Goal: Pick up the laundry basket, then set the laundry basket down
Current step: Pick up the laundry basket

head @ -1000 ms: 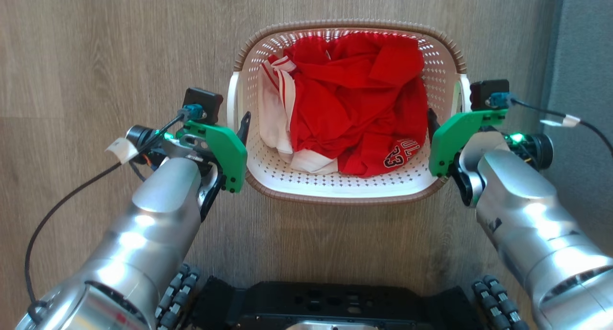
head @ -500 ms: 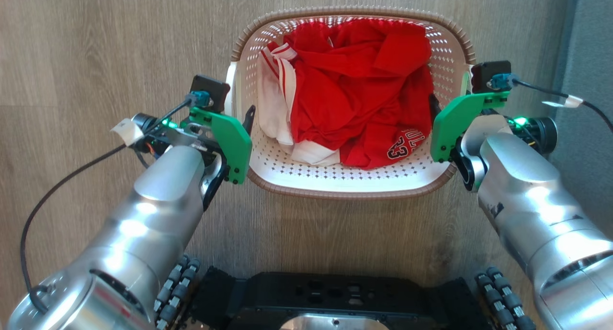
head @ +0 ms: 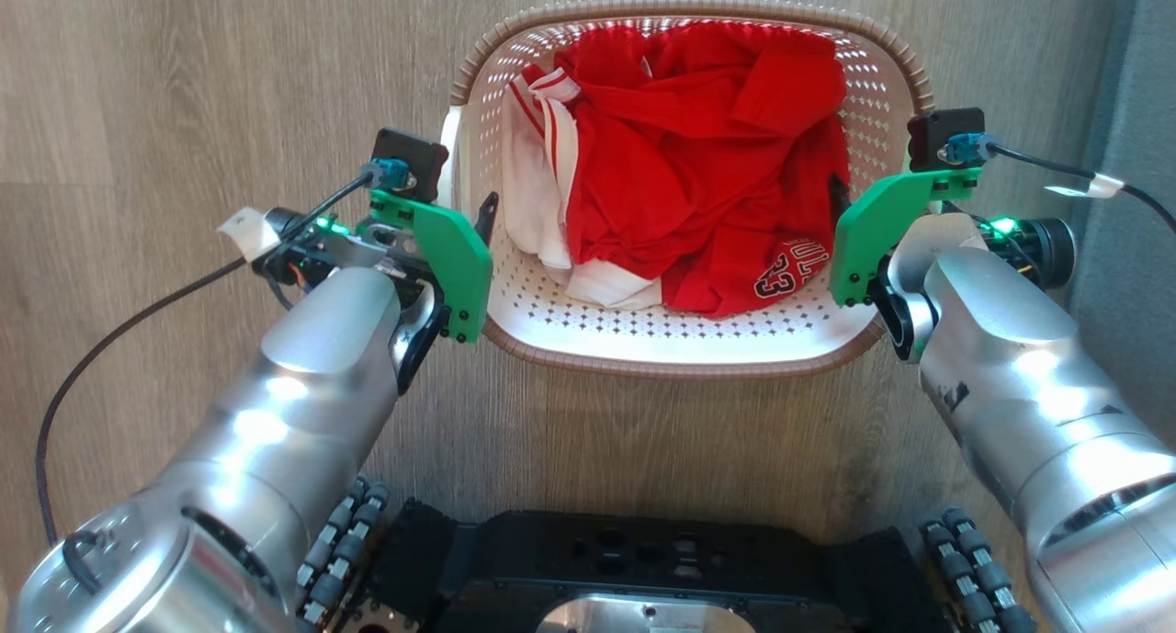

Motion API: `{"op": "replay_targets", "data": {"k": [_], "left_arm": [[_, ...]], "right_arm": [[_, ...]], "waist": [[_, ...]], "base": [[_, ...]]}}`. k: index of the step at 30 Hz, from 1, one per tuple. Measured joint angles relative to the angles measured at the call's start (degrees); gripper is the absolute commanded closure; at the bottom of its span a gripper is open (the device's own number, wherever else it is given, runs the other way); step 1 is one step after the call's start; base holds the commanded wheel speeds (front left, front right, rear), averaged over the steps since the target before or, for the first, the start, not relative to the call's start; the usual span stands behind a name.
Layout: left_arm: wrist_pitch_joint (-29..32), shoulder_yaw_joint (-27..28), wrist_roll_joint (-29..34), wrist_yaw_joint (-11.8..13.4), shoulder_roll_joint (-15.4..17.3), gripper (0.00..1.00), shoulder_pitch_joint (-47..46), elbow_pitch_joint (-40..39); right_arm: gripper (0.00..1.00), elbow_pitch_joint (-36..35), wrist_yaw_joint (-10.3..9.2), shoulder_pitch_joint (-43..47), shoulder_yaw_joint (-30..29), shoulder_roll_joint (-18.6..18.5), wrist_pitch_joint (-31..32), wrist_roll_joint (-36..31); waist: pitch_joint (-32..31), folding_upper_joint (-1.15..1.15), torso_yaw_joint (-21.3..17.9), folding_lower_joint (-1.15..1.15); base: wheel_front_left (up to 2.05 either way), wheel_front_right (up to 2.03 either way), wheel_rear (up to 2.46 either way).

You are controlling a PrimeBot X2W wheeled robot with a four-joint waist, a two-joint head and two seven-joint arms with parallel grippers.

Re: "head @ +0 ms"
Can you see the grey fabric sofa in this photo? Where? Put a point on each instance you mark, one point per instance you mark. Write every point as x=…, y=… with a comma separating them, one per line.
x=1135, y=109

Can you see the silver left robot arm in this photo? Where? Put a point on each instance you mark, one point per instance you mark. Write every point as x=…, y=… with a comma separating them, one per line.
x=276, y=431

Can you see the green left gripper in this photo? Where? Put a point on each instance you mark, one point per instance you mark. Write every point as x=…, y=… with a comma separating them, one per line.
x=450, y=247

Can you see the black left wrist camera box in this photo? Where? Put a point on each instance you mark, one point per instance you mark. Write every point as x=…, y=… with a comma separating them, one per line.
x=409, y=160

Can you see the red sports jersey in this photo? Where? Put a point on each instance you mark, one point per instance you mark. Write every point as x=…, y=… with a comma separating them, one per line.
x=698, y=164

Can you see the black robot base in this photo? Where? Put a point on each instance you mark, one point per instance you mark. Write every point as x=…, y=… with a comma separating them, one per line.
x=643, y=564

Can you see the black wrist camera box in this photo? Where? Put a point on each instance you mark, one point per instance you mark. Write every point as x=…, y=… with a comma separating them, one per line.
x=409, y=160
x=946, y=137

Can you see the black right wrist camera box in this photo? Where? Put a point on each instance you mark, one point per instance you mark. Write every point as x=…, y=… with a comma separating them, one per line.
x=946, y=137

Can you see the white garment with red stripes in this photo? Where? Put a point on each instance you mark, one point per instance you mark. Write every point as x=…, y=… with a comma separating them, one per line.
x=537, y=206

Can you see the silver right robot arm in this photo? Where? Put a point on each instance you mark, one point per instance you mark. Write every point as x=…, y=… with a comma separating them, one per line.
x=1029, y=376

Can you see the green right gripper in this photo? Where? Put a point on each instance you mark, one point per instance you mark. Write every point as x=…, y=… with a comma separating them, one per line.
x=877, y=229

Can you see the black grey roller wheel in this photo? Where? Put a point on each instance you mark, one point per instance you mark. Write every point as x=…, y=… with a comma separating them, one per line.
x=974, y=569
x=344, y=546

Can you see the white laundry basket brown rim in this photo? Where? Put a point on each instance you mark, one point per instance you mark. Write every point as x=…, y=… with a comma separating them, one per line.
x=643, y=334

